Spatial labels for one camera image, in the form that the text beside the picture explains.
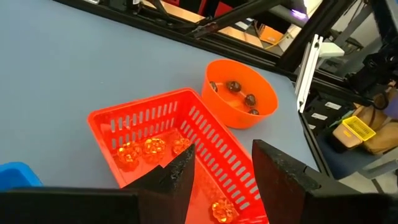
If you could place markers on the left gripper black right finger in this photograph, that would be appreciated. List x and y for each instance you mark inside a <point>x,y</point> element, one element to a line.
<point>289,193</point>

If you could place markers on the orange plastic bowl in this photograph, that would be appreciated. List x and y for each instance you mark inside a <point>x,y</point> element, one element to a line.
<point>230,115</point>

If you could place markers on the orange box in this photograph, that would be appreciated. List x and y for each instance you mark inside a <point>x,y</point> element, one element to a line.
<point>270,34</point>

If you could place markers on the wooden table side board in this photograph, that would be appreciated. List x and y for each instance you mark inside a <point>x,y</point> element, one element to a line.
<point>239,32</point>

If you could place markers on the small dark brown ball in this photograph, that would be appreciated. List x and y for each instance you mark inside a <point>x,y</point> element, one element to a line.
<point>214,86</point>
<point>250,100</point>
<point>254,111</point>
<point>234,86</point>

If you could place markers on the white aluminium bracket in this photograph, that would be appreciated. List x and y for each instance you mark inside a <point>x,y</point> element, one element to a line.
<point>306,74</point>

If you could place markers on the blue plastic basket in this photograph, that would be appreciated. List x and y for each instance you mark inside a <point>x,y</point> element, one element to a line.
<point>15,174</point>

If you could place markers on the blue chair seat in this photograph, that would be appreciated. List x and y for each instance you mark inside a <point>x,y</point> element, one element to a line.
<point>345,161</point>

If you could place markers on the small yellow basket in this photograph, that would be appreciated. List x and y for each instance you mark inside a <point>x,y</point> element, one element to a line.
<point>359,127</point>

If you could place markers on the red plastic basket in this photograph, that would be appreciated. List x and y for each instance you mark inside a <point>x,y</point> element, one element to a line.
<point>214,146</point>

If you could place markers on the translucent orange pumpkin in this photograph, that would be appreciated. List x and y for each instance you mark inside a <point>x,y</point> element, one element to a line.
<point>223,211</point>
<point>181,145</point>
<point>128,154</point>
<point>154,148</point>

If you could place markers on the brown bag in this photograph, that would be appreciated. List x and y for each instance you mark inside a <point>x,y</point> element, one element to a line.
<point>379,130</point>

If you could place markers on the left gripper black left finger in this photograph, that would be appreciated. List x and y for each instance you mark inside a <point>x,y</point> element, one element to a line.
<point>161,196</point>

